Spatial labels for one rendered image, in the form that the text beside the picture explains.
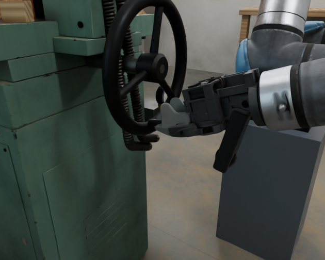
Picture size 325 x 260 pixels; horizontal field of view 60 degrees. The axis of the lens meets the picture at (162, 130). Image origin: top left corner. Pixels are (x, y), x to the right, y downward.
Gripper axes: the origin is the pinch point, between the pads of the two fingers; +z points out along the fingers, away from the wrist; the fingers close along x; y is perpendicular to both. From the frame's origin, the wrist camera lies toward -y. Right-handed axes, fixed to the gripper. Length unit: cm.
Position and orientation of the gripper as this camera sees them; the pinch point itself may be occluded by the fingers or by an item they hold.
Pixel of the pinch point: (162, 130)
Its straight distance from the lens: 55.0
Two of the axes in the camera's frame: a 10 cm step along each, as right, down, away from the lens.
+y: -2.9, -9.3, -2.3
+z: -8.0, 1.1, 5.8
